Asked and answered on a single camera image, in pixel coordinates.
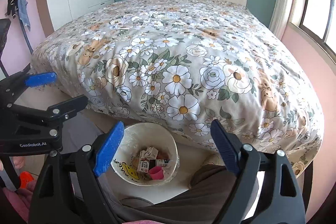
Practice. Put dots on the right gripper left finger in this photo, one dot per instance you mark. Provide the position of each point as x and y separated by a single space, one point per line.
68 191

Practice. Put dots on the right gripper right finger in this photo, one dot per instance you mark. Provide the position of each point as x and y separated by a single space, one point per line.
280 199

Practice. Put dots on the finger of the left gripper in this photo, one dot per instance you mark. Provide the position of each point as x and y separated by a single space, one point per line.
19 82
63 111

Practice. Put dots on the white red small carton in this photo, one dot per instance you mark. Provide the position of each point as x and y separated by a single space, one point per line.
143 165

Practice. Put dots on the pink plastic cup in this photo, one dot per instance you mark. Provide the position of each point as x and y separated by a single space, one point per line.
156 173

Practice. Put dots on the black foam cylinder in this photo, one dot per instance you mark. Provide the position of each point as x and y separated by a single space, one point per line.
162 162

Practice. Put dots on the white trash bin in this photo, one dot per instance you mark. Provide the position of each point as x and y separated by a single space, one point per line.
145 141

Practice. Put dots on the person's left hand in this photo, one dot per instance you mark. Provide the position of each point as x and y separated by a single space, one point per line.
18 161

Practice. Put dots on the orange object on floor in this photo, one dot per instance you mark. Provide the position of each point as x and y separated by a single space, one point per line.
25 177

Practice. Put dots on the blue hanging clothes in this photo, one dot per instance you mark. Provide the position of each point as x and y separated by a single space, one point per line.
23 14

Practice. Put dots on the black hanging garment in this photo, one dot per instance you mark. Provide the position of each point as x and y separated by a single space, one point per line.
12 6

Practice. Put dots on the floral bed quilt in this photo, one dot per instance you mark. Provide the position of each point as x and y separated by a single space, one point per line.
185 63

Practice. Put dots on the window with brown frame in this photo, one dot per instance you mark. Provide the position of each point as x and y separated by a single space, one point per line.
316 18

